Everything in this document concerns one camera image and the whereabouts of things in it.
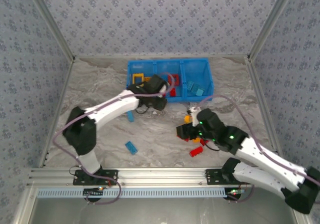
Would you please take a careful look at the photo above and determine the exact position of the aluminium frame post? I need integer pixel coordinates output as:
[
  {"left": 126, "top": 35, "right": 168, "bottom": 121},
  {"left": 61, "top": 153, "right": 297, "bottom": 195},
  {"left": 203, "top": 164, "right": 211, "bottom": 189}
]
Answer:
[
  {"left": 24, "top": 0, "right": 77, "bottom": 62},
  {"left": 246, "top": 0, "right": 298, "bottom": 62}
]

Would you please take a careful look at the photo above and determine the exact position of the aluminium front corner post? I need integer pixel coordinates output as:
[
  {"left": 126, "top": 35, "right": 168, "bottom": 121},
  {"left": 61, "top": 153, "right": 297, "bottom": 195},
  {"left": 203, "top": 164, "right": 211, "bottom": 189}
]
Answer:
[
  {"left": 12, "top": 186, "right": 38, "bottom": 224},
  {"left": 292, "top": 209, "right": 313, "bottom": 224}
]

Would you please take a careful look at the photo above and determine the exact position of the thin black cable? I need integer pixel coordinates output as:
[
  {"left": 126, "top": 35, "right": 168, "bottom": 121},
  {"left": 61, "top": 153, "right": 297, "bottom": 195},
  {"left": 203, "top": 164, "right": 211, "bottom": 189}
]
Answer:
[{"left": 203, "top": 139, "right": 222, "bottom": 152}]

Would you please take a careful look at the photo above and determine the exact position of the light blue slotted cable duct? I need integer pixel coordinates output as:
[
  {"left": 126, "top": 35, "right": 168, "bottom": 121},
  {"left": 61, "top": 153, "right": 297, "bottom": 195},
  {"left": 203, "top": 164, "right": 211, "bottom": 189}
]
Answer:
[{"left": 36, "top": 187, "right": 228, "bottom": 199}]

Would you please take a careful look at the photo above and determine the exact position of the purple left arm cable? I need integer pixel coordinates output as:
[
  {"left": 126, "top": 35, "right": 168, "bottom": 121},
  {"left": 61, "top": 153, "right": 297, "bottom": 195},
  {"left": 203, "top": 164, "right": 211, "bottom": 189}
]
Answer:
[{"left": 52, "top": 71, "right": 176, "bottom": 206}]

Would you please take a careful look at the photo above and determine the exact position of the aluminium side rail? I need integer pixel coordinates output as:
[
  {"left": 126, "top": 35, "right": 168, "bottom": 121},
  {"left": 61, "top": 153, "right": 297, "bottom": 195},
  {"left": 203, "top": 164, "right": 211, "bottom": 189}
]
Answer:
[
  {"left": 246, "top": 58, "right": 280, "bottom": 152},
  {"left": 38, "top": 59, "right": 76, "bottom": 169}
]

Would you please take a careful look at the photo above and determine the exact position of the yellow lego window frame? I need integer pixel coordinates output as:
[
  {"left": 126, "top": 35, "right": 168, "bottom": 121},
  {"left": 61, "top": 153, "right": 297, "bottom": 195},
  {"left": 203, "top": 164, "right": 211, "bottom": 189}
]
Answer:
[{"left": 131, "top": 73, "right": 146, "bottom": 85}]

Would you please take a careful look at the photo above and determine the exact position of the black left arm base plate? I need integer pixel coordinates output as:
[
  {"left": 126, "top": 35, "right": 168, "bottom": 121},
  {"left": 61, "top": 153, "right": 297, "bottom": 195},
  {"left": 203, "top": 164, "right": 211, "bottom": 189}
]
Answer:
[{"left": 72, "top": 168, "right": 119, "bottom": 186}]

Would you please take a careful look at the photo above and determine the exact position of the aluminium front rail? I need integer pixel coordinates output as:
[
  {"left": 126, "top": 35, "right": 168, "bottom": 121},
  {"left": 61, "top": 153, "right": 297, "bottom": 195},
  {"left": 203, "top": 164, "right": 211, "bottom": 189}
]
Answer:
[{"left": 26, "top": 168, "right": 278, "bottom": 188}]

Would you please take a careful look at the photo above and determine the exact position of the red long lego brick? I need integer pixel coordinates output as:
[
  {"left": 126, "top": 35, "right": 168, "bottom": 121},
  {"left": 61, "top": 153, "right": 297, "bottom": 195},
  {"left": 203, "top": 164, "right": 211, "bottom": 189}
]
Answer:
[{"left": 189, "top": 146, "right": 204, "bottom": 158}]

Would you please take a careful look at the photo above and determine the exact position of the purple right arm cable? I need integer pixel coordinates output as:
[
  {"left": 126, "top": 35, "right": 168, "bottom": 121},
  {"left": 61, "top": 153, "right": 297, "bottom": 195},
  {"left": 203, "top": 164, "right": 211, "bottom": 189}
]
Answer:
[{"left": 189, "top": 95, "right": 320, "bottom": 204}]

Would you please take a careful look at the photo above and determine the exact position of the black bracket with circuit board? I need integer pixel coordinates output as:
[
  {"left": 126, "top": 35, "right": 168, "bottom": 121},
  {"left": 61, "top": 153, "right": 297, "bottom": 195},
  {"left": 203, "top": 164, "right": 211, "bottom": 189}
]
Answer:
[
  {"left": 83, "top": 187, "right": 105, "bottom": 203},
  {"left": 224, "top": 187, "right": 245, "bottom": 202}
]

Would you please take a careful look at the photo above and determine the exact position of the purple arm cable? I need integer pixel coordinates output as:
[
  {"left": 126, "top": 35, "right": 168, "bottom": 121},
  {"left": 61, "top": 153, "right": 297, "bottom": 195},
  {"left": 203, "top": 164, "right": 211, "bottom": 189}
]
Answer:
[
  {"left": 52, "top": 71, "right": 176, "bottom": 206},
  {"left": 189, "top": 95, "right": 320, "bottom": 204}
]

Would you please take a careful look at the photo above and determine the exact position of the blue three-compartment plastic bin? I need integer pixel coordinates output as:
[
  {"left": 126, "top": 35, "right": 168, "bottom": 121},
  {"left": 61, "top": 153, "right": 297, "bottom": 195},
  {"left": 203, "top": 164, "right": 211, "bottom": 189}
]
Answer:
[{"left": 125, "top": 57, "right": 215, "bottom": 104}]

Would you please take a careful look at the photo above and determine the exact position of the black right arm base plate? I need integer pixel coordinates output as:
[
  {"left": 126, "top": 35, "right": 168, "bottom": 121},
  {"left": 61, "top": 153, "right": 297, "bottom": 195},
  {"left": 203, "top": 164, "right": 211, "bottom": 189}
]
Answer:
[{"left": 205, "top": 168, "right": 252, "bottom": 186}]

